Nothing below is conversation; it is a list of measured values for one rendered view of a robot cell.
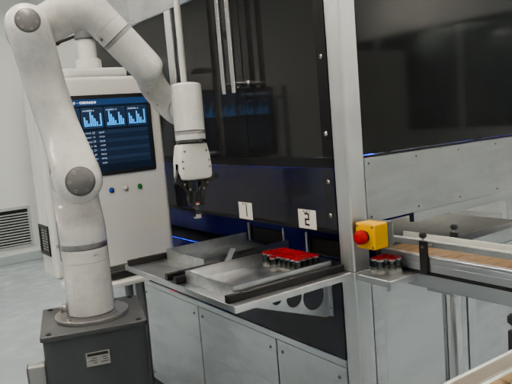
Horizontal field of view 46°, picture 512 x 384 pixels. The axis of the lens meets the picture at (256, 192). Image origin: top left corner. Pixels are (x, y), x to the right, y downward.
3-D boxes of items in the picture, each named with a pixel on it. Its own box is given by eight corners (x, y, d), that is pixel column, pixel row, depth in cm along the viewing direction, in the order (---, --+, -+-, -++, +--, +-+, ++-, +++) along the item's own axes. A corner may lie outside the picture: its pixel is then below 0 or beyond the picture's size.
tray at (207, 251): (247, 241, 230) (246, 232, 230) (289, 249, 209) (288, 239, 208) (167, 258, 211) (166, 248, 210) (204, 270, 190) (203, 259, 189)
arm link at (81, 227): (62, 254, 150) (49, 158, 147) (56, 241, 167) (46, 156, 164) (110, 246, 154) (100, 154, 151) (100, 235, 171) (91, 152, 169)
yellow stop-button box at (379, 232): (374, 242, 172) (372, 218, 172) (393, 246, 166) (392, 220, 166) (355, 248, 168) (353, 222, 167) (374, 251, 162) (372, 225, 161)
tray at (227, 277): (277, 259, 196) (276, 248, 196) (331, 272, 175) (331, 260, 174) (186, 282, 177) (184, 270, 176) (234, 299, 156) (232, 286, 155)
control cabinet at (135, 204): (156, 249, 267) (138, 71, 258) (177, 255, 252) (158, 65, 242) (41, 273, 239) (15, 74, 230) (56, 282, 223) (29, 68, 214)
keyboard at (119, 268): (165, 259, 244) (164, 253, 244) (182, 264, 232) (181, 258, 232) (68, 281, 221) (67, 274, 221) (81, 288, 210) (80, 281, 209)
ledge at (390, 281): (390, 270, 179) (390, 264, 179) (425, 277, 168) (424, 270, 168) (356, 280, 171) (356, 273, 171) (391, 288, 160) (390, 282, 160)
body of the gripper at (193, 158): (200, 139, 172) (203, 177, 172) (168, 141, 166) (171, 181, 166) (213, 136, 165) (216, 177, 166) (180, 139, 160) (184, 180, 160)
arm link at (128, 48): (96, 56, 165) (174, 133, 175) (108, 43, 151) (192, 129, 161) (118, 34, 168) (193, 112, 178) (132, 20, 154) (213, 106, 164)
